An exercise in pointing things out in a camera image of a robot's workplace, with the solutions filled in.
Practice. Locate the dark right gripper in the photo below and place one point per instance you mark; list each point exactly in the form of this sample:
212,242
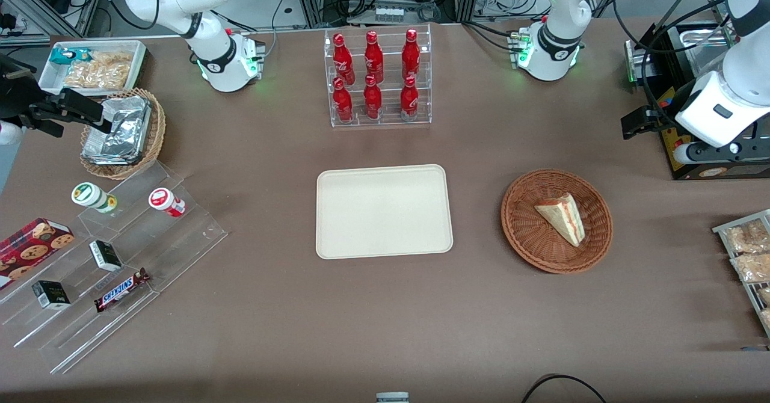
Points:
18,99

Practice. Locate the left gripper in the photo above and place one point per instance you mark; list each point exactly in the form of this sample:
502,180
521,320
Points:
663,116

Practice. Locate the triangular sandwich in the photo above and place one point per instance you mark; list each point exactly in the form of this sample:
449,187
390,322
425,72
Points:
562,216

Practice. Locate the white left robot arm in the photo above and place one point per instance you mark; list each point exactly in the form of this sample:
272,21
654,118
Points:
556,42

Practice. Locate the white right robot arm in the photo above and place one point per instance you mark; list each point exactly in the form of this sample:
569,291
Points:
210,60

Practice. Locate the light wicker basket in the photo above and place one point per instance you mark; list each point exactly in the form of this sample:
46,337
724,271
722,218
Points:
155,138

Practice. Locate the brown wicker basket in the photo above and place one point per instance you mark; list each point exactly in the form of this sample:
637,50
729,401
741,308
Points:
529,240

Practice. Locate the beige plastic tray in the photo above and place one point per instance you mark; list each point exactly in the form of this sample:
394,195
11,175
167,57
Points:
384,210

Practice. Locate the white rectangular bin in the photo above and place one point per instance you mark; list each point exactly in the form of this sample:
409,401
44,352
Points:
51,78

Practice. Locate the clear bag of chips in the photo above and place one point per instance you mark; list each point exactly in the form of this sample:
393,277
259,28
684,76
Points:
96,77
114,60

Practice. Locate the silver foil packet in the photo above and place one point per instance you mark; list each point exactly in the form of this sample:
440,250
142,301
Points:
129,123
105,149

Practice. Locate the teal snack packet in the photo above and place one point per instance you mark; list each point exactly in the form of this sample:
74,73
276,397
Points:
63,55

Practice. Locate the black food warmer machine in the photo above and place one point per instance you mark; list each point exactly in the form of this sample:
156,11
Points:
692,171

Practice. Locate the green lid white cup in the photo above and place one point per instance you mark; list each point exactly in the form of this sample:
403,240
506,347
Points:
90,196

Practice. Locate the steel warmer pan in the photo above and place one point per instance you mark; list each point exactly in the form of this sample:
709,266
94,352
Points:
698,45

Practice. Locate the red lid white cup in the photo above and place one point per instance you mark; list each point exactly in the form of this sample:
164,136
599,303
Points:
165,201

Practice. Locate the red cookie box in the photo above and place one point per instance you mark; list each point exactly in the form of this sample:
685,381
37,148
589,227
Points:
30,246

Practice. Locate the small black box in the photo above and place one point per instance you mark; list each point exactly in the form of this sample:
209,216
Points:
106,256
51,295

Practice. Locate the clear bag of snacks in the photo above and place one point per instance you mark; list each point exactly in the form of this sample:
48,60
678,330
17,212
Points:
766,319
752,267
746,237
764,296

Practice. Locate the clear acrylic stepped shelf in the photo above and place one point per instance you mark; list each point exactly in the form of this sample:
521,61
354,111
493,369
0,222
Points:
174,240

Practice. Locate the Snickers chocolate bar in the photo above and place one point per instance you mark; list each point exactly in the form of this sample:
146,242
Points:
120,290

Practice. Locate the red cola bottle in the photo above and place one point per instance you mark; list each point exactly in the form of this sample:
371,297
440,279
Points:
372,101
409,101
373,57
411,54
343,60
343,103

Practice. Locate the clear acrylic bottle rack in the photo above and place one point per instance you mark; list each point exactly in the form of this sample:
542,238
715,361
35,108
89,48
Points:
388,117

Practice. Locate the small grey box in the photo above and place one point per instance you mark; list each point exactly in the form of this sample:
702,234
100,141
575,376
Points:
392,397

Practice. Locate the aluminium frame rail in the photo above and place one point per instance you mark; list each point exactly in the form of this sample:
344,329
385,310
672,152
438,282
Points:
36,6

